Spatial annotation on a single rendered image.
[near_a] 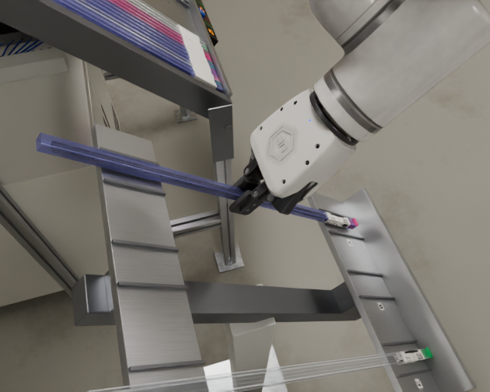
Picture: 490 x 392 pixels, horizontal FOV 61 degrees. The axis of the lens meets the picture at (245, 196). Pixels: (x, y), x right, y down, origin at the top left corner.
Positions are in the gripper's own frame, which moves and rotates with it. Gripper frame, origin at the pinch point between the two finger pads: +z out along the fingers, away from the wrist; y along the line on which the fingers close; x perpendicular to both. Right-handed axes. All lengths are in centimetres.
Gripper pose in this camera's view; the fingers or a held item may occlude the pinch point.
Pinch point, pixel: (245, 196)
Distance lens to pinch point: 53.8
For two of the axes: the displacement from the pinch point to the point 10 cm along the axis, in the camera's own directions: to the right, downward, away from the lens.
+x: 7.0, 2.1, 6.8
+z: -6.5, 5.7, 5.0
